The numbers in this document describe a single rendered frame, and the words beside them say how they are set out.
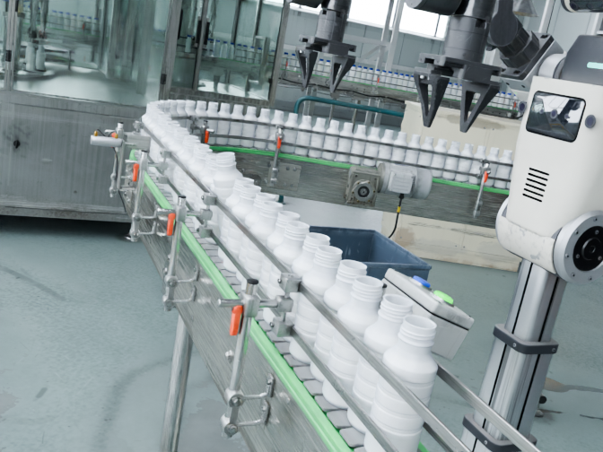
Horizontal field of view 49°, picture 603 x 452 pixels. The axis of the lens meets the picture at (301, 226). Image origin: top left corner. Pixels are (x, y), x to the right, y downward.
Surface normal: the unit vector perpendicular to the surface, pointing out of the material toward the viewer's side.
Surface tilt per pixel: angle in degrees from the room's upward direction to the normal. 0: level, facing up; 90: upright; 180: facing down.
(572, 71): 90
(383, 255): 90
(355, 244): 90
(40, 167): 90
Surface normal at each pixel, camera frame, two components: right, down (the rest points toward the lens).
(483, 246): 0.07, 0.26
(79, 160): 0.38, 0.30
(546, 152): -0.91, -0.06
